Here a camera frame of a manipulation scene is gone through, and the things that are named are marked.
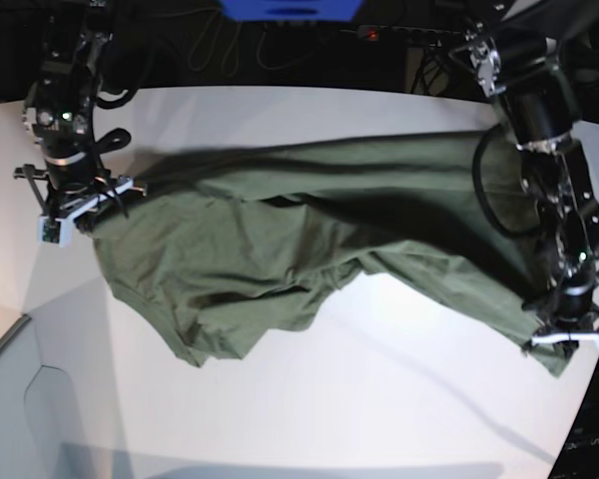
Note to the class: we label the blue plastic box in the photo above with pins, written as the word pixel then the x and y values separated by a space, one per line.
pixel 291 10

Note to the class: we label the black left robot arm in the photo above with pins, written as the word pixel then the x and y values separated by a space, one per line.
pixel 513 53

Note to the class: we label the green t-shirt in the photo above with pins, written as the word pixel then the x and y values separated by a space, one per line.
pixel 229 244

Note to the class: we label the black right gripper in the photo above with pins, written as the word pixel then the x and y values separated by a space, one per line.
pixel 65 180

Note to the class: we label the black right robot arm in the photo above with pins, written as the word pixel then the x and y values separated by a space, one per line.
pixel 58 112

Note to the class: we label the black power strip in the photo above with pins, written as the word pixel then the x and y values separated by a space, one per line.
pixel 411 37

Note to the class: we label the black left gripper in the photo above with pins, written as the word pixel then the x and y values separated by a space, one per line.
pixel 567 311

